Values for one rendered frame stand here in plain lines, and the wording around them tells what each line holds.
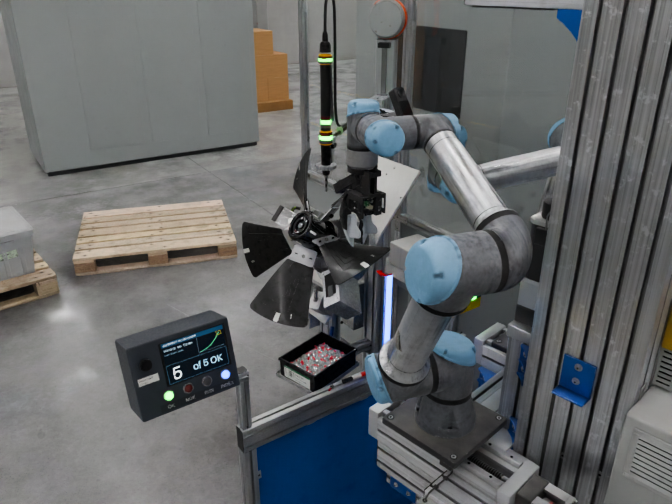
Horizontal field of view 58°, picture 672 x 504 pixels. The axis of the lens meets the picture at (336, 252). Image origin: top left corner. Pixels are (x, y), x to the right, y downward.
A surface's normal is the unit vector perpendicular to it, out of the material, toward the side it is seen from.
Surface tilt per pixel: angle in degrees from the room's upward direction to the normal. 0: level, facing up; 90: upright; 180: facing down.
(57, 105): 90
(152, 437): 0
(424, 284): 84
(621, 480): 90
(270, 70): 90
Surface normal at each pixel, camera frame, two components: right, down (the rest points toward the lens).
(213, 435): 0.00, -0.91
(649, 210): -0.72, 0.29
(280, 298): -0.11, -0.27
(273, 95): 0.54, 0.35
